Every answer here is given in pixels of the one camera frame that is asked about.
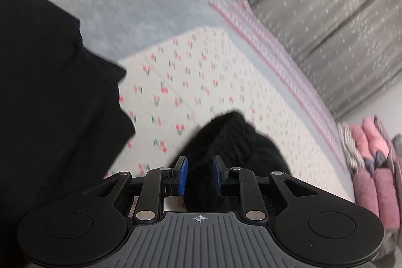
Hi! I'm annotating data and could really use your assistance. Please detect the grey dotted curtain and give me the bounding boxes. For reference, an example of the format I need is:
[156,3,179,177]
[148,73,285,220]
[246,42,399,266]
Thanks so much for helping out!
[247,0,402,122]

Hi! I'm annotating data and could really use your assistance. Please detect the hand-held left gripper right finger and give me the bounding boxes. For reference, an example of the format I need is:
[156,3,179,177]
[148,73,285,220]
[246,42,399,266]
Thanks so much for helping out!
[213,155,322,222]

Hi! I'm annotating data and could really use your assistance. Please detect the black pants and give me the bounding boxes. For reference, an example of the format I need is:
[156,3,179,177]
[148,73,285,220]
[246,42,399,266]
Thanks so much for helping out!
[0,0,294,268]

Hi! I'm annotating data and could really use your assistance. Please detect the grey cloth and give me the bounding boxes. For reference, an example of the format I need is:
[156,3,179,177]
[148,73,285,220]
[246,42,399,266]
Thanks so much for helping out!
[389,133,402,170]

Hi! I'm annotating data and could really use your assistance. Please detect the light blue fuzzy blanket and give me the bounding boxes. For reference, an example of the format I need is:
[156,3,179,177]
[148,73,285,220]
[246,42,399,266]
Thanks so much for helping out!
[53,0,249,63]

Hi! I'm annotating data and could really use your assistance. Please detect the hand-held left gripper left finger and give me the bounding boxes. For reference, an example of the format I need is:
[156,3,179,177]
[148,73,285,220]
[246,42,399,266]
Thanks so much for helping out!
[82,156,189,224]

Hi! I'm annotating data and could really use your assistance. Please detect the cherry print bed sheet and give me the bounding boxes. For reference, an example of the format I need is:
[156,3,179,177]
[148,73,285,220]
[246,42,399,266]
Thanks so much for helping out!
[104,26,357,215]

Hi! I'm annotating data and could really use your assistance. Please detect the light pink fleece garment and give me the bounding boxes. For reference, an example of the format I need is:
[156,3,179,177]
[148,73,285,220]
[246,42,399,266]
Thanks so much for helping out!
[349,117,394,160]

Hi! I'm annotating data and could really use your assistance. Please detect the pink striped mattress cover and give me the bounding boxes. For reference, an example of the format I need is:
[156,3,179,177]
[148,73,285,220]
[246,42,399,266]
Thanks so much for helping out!
[209,0,350,170]

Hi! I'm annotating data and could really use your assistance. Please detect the striped cloth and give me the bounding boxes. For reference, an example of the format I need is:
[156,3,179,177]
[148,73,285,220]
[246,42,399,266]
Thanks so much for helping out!
[337,123,367,175]

